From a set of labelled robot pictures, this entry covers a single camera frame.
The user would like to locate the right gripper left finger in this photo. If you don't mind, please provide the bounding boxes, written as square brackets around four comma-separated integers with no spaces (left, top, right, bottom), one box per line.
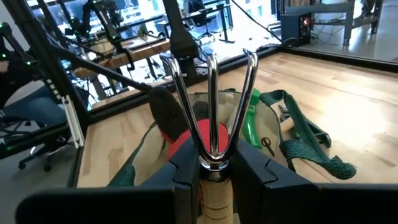
[15,136,200,224]

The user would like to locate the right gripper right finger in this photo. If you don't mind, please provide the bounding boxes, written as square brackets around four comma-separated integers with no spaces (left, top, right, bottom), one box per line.
[231,139,398,224]

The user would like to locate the green spray bottle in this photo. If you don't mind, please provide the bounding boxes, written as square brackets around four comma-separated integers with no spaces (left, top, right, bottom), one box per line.
[240,88,262,150]

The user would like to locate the beige and green gardening bag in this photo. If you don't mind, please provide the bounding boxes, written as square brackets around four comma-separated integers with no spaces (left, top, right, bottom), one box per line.
[107,88,358,224]

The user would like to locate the red and black garden glove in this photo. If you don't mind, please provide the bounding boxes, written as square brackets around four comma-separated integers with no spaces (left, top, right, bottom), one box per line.
[148,86,230,163]

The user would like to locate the hand cultivator short hooked tines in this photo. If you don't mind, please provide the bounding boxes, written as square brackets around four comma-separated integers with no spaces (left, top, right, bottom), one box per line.
[159,48,259,224]

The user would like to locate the wooden table with robot arms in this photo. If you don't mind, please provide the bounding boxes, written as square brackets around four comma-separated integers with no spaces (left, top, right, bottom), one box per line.
[62,0,172,97]

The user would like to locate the black office chair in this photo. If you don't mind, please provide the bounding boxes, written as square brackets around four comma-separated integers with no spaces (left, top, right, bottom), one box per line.
[0,113,80,173]

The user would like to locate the black computer tower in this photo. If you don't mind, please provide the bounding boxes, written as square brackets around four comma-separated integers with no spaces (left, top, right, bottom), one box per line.
[280,11,314,47]

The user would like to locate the person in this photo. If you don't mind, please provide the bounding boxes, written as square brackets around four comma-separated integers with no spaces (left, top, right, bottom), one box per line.
[0,49,90,127]

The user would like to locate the wooden workbench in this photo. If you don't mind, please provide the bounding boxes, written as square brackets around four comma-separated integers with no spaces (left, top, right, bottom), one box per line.
[284,0,385,47]

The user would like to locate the wooden-handled metal trowel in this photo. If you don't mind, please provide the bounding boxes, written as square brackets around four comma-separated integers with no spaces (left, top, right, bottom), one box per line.
[280,117,297,134]

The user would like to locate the white bracket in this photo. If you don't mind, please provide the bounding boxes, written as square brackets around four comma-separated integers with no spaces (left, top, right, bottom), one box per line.
[60,94,85,149]

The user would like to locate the black hanging cable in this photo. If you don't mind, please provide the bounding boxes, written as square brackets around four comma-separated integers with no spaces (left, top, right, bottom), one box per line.
[230,0,285,44]

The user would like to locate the black aluminium frame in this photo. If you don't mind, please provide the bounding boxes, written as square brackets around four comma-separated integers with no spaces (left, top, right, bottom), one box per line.
[0,0,398,187]

